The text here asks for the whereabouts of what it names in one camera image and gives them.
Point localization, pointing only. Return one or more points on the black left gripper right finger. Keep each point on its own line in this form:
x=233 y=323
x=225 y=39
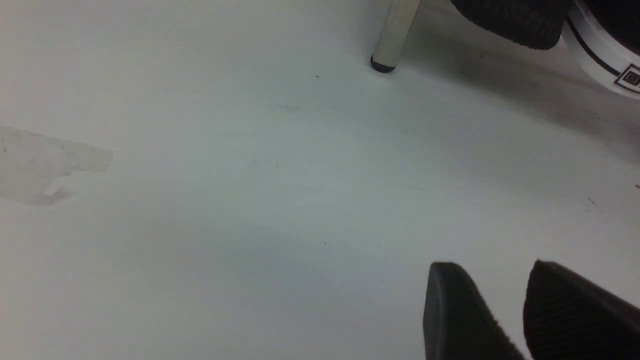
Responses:
x=568 y=317

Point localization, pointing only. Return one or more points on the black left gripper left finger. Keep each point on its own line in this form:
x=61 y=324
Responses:
x=457 y=322

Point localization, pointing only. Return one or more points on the black knit shoe left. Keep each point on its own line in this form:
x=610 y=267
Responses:
x=535 y=24

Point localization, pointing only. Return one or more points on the stainless steel shoe rack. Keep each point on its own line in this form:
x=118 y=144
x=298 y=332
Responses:
x=394 y=33

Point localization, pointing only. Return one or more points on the black canvas sneaker left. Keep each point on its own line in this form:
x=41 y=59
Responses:
x=603 y=38

